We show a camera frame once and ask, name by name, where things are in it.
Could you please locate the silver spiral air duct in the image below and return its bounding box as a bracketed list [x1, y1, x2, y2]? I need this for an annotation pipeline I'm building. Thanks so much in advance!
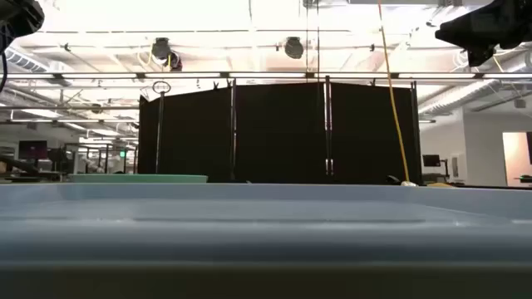
[417, 78, 532, 117]
[2, 46, 49, 74]

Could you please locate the light blue plastic tray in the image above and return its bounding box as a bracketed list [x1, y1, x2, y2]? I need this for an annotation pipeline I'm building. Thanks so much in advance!
[0, 184, 532, 265]

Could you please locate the aluminium frame bar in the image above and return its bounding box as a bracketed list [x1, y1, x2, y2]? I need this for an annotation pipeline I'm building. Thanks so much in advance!
[0, 72, 532, 81]

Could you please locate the yellow hanging cable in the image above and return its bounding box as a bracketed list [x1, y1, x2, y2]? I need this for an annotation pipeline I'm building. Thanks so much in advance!
[377, 0, 411, 184]

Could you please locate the black workstation frame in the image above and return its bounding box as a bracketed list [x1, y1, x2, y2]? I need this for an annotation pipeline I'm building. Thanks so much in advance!
[62, 143, 138, 175]

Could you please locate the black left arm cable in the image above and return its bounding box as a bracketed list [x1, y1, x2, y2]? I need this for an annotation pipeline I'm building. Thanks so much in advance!
[0, 37, 9, 93]

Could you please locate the dark red monitor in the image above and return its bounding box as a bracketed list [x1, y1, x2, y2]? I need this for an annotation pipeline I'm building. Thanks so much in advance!
[17, 140, 48, 161]

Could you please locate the teal round plate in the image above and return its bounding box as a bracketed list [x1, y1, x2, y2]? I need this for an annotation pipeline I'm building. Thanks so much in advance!
[68, 174, 209, 184]

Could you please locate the black ring light stand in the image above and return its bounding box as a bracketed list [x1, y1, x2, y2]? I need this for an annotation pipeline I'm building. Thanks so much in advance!
[151, 80, 172, 174]

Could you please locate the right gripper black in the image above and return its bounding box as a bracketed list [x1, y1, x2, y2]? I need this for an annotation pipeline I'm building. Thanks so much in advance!
[435, 0, 532, 50]

